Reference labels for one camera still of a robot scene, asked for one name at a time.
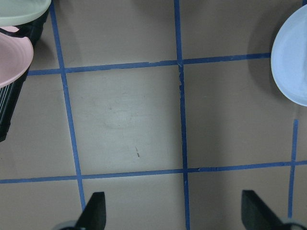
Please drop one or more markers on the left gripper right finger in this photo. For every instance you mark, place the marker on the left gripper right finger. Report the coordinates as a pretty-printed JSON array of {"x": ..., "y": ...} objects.
[{"x": 256, "y": 215}]

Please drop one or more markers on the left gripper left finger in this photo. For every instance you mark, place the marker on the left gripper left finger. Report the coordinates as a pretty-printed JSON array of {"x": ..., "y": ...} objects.
[{"x": 93, "y": 217}]

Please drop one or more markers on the blue plate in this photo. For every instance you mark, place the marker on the blue plate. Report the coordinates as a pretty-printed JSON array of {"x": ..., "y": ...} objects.
[{"x": 289, "y": 57}]

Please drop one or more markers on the pink plate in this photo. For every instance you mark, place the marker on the pink plate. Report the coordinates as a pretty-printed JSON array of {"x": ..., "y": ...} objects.
[{"x": 16, "y": 55}]

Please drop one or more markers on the cream plate in rack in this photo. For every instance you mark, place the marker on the cream plate in rack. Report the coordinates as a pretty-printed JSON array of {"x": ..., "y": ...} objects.
[{"x": 17, "y": 12}]

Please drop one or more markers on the black dish rack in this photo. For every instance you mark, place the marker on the black dish rack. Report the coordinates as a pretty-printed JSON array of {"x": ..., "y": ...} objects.
[{"x": 10, "y": 93}]

